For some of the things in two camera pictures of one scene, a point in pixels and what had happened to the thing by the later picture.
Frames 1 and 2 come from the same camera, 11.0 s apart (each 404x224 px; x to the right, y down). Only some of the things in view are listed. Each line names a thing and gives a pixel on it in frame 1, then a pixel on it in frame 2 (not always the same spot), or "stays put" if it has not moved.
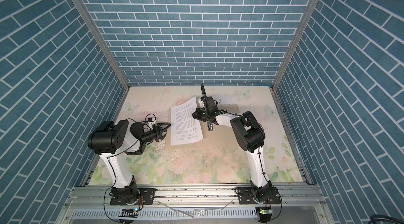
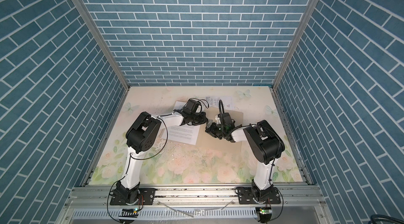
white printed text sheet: [184, 128] stays put
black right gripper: [197, 111] → [212, 130]
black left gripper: [157, 133] → [202, 120]
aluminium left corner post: [92, 23] stays put
